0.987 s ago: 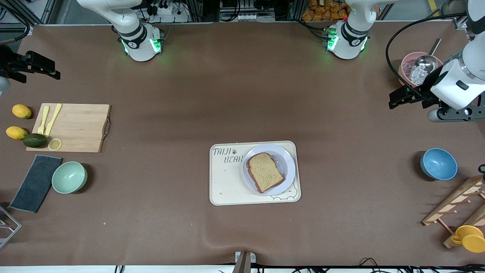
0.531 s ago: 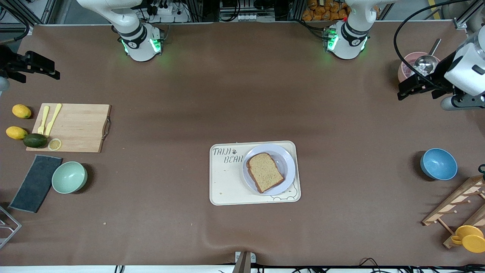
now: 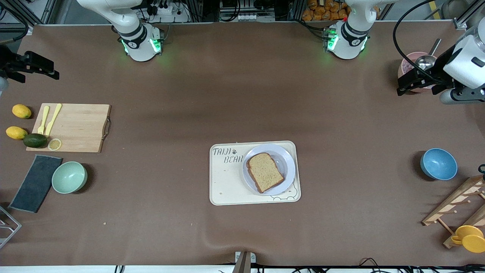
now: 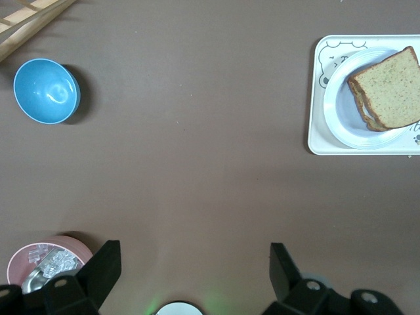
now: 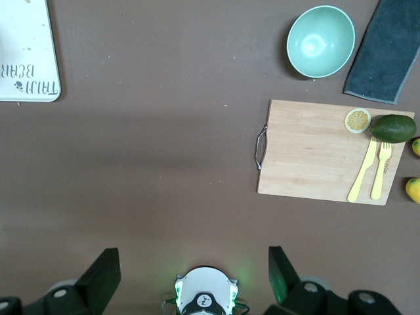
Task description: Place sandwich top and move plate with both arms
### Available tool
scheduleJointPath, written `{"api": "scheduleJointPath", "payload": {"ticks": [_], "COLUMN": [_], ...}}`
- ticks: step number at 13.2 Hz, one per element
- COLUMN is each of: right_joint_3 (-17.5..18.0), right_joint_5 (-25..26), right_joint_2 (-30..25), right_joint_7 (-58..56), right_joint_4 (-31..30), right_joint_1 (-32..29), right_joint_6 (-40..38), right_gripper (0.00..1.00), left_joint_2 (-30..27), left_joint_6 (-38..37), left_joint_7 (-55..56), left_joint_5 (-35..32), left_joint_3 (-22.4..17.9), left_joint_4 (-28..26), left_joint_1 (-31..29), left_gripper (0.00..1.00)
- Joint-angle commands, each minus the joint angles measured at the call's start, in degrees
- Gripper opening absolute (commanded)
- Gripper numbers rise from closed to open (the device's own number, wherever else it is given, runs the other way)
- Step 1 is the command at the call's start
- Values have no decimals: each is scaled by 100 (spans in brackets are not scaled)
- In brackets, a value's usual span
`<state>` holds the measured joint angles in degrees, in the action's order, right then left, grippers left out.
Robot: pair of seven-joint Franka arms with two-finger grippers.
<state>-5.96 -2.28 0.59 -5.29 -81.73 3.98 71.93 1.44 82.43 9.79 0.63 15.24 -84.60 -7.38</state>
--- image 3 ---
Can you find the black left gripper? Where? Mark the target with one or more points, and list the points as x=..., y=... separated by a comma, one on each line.
x=439, y=69

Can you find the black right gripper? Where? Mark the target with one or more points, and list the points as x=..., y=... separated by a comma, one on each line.
x=8, y=60

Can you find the round lavender plate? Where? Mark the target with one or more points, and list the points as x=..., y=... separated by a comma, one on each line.
x=286, y=159

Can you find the plain brown bread slice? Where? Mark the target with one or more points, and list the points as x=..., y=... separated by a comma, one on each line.
x=266, y=172

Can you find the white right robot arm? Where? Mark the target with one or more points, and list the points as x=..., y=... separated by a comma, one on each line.
x=140, y=45

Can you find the pink bowl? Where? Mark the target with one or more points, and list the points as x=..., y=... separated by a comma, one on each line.
x=407, y=66

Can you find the metal scoop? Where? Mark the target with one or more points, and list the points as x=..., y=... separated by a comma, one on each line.
x=426, y=60

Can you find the yellow lemon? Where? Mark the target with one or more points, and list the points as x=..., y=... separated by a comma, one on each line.
x=16, y=132
x=21, y=111

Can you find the yellow plastic knife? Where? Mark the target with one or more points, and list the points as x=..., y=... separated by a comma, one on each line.
x=53, y=119

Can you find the yellow plastic fork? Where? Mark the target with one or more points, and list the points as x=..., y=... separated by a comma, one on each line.
x=43, y=125

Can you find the wooden cutting board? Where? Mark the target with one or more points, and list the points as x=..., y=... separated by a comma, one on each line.
x=75, y=127

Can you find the dark green avocado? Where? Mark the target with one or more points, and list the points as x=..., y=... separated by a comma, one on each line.
x=35, y=140

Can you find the round lemon slice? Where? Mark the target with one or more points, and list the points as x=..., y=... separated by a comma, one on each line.
x=54, y=144

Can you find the blue bowl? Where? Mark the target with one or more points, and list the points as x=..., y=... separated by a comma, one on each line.
x=438, y=164

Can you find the mint green bowl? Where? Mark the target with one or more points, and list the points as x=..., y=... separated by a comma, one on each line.
x=69, y=177

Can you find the dark grey cloth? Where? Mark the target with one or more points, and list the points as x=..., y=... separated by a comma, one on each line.
x=36, y=184

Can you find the orange snack bags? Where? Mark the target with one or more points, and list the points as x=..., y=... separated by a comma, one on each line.
x=326, y=11

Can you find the wooden drying rack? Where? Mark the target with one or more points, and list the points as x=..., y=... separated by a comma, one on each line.
x=451, y=203

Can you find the white power strip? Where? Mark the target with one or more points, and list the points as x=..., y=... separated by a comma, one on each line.
x=166, y=13

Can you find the yellow cup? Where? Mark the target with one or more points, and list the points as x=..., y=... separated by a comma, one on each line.
x=471, y=240

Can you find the cream bear print tray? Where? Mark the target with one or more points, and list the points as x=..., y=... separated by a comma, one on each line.
x=227, y=182

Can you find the grey metal camera bracket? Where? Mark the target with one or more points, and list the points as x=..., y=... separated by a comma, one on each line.
x=243, y=261

